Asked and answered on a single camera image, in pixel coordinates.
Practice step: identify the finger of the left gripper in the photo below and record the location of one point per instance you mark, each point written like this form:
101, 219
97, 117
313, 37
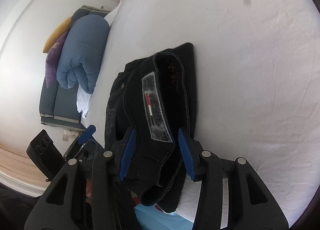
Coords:
88, 133

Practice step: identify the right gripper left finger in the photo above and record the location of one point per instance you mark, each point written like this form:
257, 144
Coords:
123, 152

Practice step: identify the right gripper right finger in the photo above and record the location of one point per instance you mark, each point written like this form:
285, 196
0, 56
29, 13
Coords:
193, 155

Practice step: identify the black denim pants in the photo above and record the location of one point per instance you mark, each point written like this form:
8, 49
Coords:
156, 96

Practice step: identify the white folded sheet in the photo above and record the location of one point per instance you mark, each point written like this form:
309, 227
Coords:
83, 102

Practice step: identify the grey headboard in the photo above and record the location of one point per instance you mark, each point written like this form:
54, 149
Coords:
58, 105

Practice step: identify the rolled blue duvet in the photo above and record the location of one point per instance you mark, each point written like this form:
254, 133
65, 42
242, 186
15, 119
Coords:
82, 53

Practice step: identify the purple pillow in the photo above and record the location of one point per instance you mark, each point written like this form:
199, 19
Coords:
53, 58

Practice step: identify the mustard yellow pillow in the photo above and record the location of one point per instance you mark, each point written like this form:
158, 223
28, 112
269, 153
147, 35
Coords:
57, 33

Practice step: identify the white bed mattress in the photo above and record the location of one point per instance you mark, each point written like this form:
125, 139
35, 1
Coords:
257, 66

